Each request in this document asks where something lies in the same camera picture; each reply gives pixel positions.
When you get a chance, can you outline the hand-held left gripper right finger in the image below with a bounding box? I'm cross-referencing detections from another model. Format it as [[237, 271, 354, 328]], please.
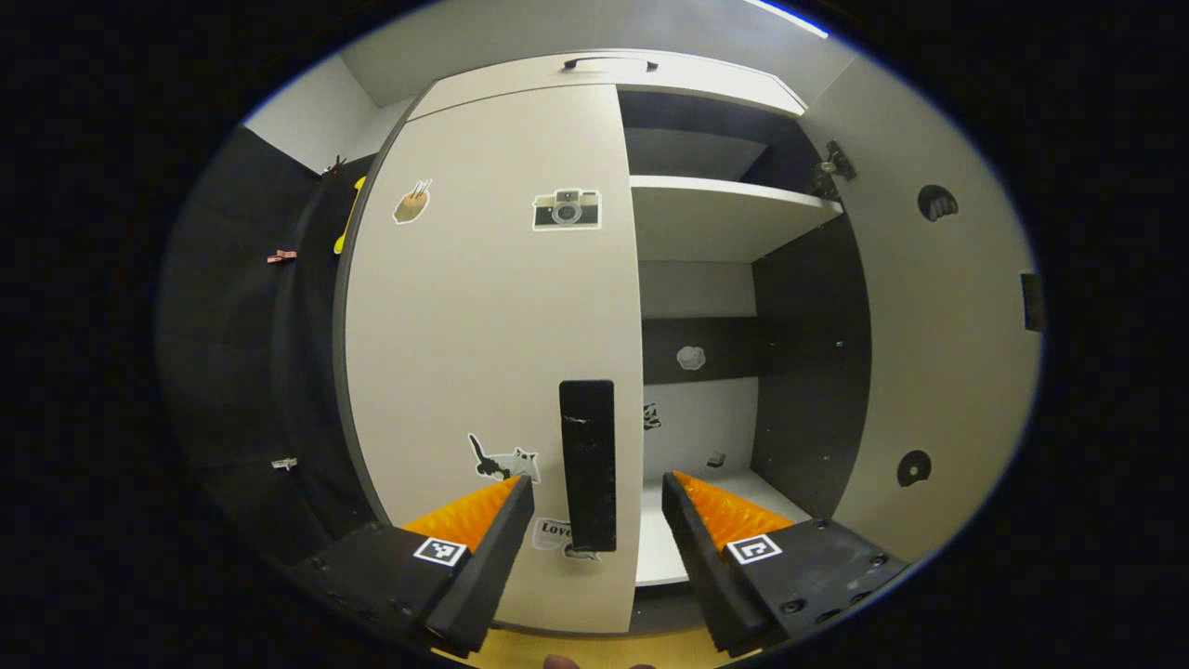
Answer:
[[661, 470, 911, 656]]

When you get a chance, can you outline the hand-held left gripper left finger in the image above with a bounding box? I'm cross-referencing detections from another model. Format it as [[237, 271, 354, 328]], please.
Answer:
[[283, 474, 537, 656]]

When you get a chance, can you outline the black door handle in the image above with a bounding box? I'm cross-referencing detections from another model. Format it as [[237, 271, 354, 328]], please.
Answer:
[[1020, 271, 1047, 334], [558, 379, 619, 554]]

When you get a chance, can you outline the white double-door shoe cabinet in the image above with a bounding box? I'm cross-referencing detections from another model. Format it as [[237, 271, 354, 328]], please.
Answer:
[[333, 48, 874, 642]]

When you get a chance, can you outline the white cabinet door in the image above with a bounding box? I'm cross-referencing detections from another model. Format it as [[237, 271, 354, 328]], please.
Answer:
[[797, 54, 1046, 565], [334, 84, 647, 637]]

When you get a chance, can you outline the white cabinet shelf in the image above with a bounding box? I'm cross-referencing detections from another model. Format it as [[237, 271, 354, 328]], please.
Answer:
[[630, 175, 844, 264]]

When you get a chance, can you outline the metal door hinge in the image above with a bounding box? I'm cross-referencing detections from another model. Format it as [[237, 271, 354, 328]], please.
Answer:
[[810, 139, 857, 202]]

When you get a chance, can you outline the white cabinet drawer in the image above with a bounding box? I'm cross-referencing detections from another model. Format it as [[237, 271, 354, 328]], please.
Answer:
[[409, 51, 807, 122]]

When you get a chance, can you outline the black drawer handle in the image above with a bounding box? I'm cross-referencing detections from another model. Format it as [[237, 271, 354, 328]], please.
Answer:
[[562, 56, 660, 75]]

